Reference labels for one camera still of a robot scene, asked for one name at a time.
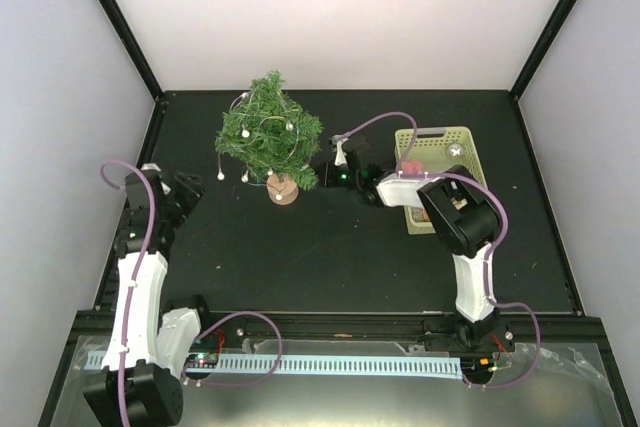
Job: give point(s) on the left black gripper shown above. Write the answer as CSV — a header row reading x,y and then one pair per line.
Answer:
x,y
190,190

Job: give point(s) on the white slotted cable duct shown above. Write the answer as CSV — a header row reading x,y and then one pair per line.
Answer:
x,y
324,365

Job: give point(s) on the yellow-green plastic basket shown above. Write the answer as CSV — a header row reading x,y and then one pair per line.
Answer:
x,y
430,149

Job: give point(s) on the black aluminium frame rail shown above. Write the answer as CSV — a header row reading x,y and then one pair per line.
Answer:
x,y
554,327

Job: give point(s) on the gingerbread figure ornament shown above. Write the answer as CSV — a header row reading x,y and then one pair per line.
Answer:
x,y
419,216

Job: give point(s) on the small green christmas tree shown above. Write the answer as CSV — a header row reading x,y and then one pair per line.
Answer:
x,y
269,132

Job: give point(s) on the silver ball ornament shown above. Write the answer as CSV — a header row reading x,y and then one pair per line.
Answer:
x,y
455,151

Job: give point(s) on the pink paper ornament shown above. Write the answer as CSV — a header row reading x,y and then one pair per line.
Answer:
x,y
412,167

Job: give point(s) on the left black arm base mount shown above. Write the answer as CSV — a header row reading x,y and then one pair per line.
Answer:
x,y
205,353

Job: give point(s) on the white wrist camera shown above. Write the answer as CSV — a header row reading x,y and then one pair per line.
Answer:
x,y
337,143
151,172

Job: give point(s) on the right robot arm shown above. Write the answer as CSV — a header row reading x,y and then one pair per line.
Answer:
x,y
463,218

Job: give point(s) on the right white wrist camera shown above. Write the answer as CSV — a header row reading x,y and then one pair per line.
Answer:
x,y
337,143

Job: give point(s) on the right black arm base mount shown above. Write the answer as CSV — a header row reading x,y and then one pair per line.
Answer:
x,y
456,335

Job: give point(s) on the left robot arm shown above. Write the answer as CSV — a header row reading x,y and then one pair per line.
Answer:
x,y
139,381

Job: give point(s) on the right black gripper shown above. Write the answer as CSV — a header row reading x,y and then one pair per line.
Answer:
x,y
326,179

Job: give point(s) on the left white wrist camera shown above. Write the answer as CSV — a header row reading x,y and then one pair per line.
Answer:
x,y
151,172

